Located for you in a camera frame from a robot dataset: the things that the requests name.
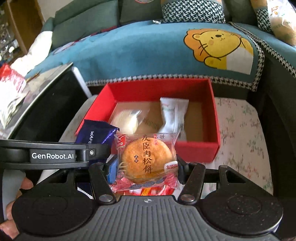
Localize blue lion sofa blanket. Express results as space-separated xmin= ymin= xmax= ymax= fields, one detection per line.
xmin=29 ymin=21 xmax=264 ymax=91

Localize red cardboard box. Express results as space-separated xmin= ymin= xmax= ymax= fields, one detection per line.
xmin=84 ymin=78 xmax=220 ymax=163

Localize green sofa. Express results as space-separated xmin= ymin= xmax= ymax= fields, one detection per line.
xmin=41 ymin=0 xmax=296 ymax=239

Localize clear-wrapped white pastry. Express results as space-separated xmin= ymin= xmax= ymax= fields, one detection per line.
xmin=109 ymin=108 xmax=163 ymax=134

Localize houndstooth orange pillow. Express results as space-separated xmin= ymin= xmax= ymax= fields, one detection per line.
xmin=161 ymin=0 xmax=226 ymax=24

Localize dark blue wafer packet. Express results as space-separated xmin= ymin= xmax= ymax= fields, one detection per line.
xmin=75 ymin=120 xmax=119 ymax=147

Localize floral tablecloth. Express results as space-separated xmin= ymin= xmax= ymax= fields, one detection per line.
xmin=36 ymin=94 xmax=275 ymax=197

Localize meat floss cake packet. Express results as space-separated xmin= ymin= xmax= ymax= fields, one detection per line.
xmin=110 ymin=133 xmax=179 ymax=193

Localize person's left hand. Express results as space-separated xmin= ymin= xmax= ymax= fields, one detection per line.
xmin=0 ymin=177 xmax=34 ymax=240

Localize black glossy appliance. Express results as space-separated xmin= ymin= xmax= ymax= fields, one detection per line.
xmin=1 ymin=63 xmax=92 ymax=142

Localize red Trolli candy bag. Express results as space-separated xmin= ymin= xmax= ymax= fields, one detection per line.
xmin=118 ymin=185 xmax=174 ymax=196

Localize white long snack packet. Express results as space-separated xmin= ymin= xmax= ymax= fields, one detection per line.
xmin=158 ymin=97 xmax=189 ymax=141

